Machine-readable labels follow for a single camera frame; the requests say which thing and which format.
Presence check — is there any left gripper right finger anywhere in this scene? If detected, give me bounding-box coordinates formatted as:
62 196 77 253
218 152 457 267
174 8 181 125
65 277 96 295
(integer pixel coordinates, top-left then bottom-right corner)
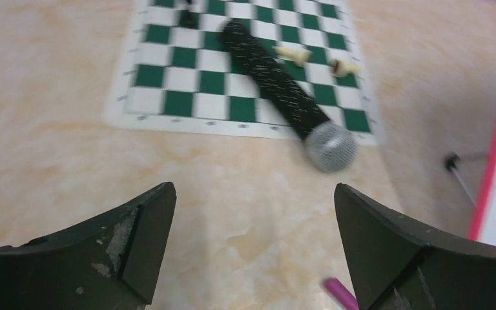
335 183 496 309

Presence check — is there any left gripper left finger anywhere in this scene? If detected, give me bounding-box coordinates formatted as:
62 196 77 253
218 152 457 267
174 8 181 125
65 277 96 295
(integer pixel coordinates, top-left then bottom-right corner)
0 182 176 309

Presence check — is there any purple cap marker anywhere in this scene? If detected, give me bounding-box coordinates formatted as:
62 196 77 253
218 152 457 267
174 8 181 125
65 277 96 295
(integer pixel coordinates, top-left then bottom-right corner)
323 278 359 310

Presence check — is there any black microphone grey head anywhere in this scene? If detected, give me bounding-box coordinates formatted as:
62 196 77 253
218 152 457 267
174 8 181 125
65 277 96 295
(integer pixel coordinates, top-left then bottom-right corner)
220 18 358 172

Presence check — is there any green white chess mat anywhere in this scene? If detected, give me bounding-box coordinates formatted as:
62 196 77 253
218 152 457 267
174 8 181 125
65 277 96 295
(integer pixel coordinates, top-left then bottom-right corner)
104 0 384 145

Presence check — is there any black chess piece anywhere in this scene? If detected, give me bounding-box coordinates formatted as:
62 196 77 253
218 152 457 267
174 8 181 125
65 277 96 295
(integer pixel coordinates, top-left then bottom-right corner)
179 0 198 29

